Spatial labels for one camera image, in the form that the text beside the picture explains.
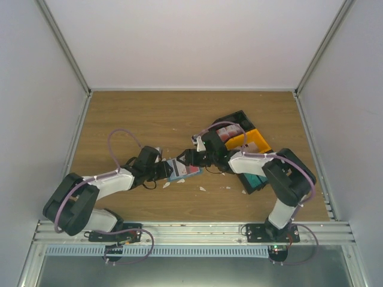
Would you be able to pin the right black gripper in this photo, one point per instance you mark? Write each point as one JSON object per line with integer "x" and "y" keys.
{"x": 191, "y": 158}

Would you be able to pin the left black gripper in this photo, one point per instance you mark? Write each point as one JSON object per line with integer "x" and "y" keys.
{"x": 164, "y": 171}

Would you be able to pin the teal credit card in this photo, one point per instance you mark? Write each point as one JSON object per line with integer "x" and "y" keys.
{"x": 255, "y": 180}

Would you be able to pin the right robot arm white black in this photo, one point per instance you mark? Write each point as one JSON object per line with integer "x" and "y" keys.
{"x": 292, "y": 182}

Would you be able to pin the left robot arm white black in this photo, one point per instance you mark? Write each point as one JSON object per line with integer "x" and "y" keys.
{"x": 71, "y": 208}

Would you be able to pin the red white cards in tray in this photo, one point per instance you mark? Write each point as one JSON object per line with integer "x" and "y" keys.
{"x": 228, "y": 132}

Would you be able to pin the pink white card in orange tray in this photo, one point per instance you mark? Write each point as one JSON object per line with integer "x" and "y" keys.
{"x": 250, "y": 147}

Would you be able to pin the black card tray far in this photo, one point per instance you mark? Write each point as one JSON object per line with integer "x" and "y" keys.
{"x": 238, "y": 118}

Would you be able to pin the black card tray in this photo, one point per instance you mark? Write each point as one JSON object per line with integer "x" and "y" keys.
{"x": 238, "y": 118}
{"x": 248, "y": 189}

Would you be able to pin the orange card tray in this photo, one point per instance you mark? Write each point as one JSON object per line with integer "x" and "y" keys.
{"x": 252, "y": 136}

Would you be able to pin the black card tray near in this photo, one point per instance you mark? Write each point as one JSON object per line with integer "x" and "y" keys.
{"x": 248, "y": 189}

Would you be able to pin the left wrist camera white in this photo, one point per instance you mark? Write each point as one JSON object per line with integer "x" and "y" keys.
{"x": 159, "y": 150}

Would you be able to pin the aluminium front rail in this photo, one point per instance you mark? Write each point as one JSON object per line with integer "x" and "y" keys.
{"x": 210, "y": 233}

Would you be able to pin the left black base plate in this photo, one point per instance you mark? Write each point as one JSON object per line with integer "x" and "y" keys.
{"x": 127, "y": 233}

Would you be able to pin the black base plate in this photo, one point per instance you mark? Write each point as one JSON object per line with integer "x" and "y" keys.
{"x": 127, "y": 233}
{"x": 263, "y": 233}

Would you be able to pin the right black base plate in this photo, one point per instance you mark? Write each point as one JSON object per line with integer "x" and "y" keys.
{"x": 263, "y": 233}

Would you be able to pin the slotted grey cable duct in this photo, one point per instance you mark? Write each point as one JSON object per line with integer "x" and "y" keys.
{"x": 160, "y": 251}

